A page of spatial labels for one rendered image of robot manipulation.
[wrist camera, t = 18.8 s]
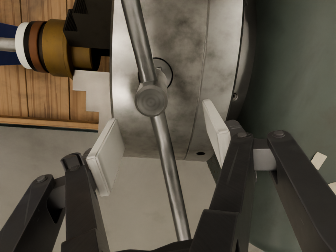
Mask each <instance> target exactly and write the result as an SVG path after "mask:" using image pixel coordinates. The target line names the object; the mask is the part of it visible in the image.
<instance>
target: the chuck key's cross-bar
mask: <svg viewBox="0 0 336 252"><path fill-rule="evenodd" d="M120 1H121V5H122V8H123V12H124V16H125V20H126V24H127V28H128V32H129V36H130V40H131V44H132V48H133V52H134V56H135V60H136V64H137V68H138V72H139V76H140V80H141V84H143V83H145V82H149V81H158V77H157V73H156V69H155V64H154V60H153V55H152V51H151V46H150V42H149V38H148V33H147V29H146V24H145V20H144V15H143V11H142V7H141V2H140V0H120ZM150 119H151V123H152V127H153V131H154V135H155V139H156V143H157V147H158V152H159V156H160V161H161V165H162V170H163V175H164V179H165V184H166V189H167V193H168V198H169V203H170V208H171V212H172V217H173V222H174V226H175V231H176V236H177V240H178V242H180V241H186V240H192V236H191V231H190V227H189V222H188V217H187V212H186V207H185V202H184V197H183V192H182V188H181V183H180V178H179V173H178V168H177V163H176V158H175V154H174V149H173V144H172V140H171V135H170V131H169V126H168V122H167V117H166V113H165V111H164V112H163V113H162V114H161V115H159V116H156V117H150Z"/></svg>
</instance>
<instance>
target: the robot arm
mask: <svg viewBox="0 0 336 252"><path fill-rule="evenodd" d="M202 106H203V112H204V118H205V124H206V130H207V133H208V136H209V138H210V141H211V144H212V146H213V149H214V151H215V154H216V157H217V159H218V162H219V164H220V167H221V172H220V176H219V179H218V182H217V185H216V188H215V191H214V194H213V198H212V201H211V204H210V207H209V209H204V210H203V212H202V215H201V218H200V220H199V223H198V226H197V229H196V232H195V235H194V238H193V239H190V240H184V241H177V242H173V243H170V244H168V245H165V246H163V247H160V248H158V249H155V250H151V251H149V250H135V249H128V250H122V251H116V252H248V250H249V241H250V232H251V222H252V213H253V204H254V194H255V185H256V183H258V180H257V171H269V174H270V176H271V178H272V181H273V183H274V186H275V188H276V190H277V193H278V195H279V198H280V200H281V202H282V205H283V207H284V210H285V212H286V214H287V217H288V219H289V222H290V224H291V226H292V229H293V231H294V234H295V236H296V238H297V241H298V243H299V246H300V248H301V250H302V252H336V195H335V193H334V192H333V190H332V189H331V188H330V186H329V185H328V184H327V182H326V181H325V180H324V178H323V177H322V176H321V174H320V173H319V171H318V170H317V169H316V167H315V166H314V165H313V163H312V162H311V161H310V159H309V158H308V157H307V155H306V154H305V152H304V151H303V150H302V148H301V147H300V146H299V144H298V143H297V142H296V140H295V139H294V138H293V136H292V135H291V134H290V133H289V132H287V131H284V130H277V131H272V132H270V133H268V135H267V139H256V138H254V136H253V134H251V133H248V132H246V131H245V130H244V129H243V128H242V126H241V125H240V123H239V122H238V121H236V120H229V121H223V119H222V118H221V116H220V114H219V113H218V111H217V109H216V108H215V106H214V104H213V103H212V101H211V100H210V99H206V100H203V102H202ZM125 149H126V145H125V141H124V138H123V135H122V131H121V128H120V125H119V122H118V119H116V118H112V119H110V120H109V121H108V123H107V125H106V126H105V128H104V130H103V131H102V133H101V135H100V137H99V138H98V140H97V142H96V143H95V145H94V147H92V148H89V149H88V150H87V151H86V152H85V153H84V154H83V156H82V155H81V153H78V152H77V153H72V154H69V155H67V156H65V157H64V158H63V159H61V161H60V162H61V164H62V166H63V169H64V171H65V176H63V177H60V178H57V179H54V177H53V175H52V174H46V175H42V176H40V177H38V178H37V179H36V180H34V181H33V182H32V183H31V185H30V187H29V188H28V190H27V191H26V193H25V194H24V196H23V197H22V199H21V200H20V202H19V204H18V205H17V207H16V208H15V210H14V211H13V213H12V214H11V216H10V217H9V219H8V221H7V222H6V224H5V225H4V227H3V228H2V230H1V231H0V252H53V250H54V247H55V244H56V241H57V238H58V235H59V232H60V229H61V227H62V224H63V221H64V218H65V215H66V241H65V242H63V243H62V244H61V252H110V248H109V243H108V239H107V235H106V230H105V226H104V222H103V217H102V213H101V209H100V204H99V200H98V196H97V194H96V189H97V191H98V193H99V196H101V197H105V196H109V195H110V194H111V192H112V189H113V186H114V182H115V179H116V176H117V173H118V170H119V167H120V164H121V161H122V158H123V155H124V152H125Z"/></svg>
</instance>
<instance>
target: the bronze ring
mask: <svg viewBox="0 0 336 252"><path fill-rule="evenodd" d="M65 22H66V20H61V19H50V20H49V21H31V22H30V23H29V24H28V25H27V27H26V29H25V32H24V37H23V49H24V54H25V58H26V60H27V63H28V64H29V66H30V67H31V68H32V69H33V70H34V71H35V72H40V73H47V74H51V75H52V76H54V77H65V78H71V79H72V80H74V70H78V71H92V72H97V71H98V70H99V67H100V64H101V49H97V48H84V47H71V46H69V43H68V41H67V39H66V36H65V34H64V32H63V29H64V25H65Z"/></svg>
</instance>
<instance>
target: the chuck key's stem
mask: <svg viewBox="0 0 336 252"><path fill-rule="evenodd" d="M155 70H156V75H157V79H158V80H157V81H147V82H144V83H142V82H141V83H140V86H139V88H138V91H137V93H136V96H135V106H136V108H137V110H138V111H139V112H140V113H141V114H142V115H144V116H146V117H151V118H153V117H157V116H160V115H161V114H162V113H164V111H165V110H166V108H167V106H168V84H167V77H166V76H165V74H164V73H163V71H162V67H158V68H155Z"/></svg>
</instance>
